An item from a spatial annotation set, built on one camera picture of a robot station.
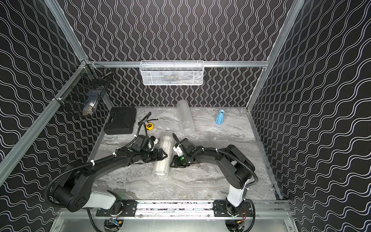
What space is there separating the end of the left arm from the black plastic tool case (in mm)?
306

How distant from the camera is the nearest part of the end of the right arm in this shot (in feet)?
2.30

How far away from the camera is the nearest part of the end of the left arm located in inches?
26.9

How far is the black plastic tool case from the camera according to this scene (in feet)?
3.36

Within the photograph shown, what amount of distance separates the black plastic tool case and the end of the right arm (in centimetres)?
43

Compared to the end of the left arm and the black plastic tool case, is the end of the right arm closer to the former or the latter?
the end of the left arm
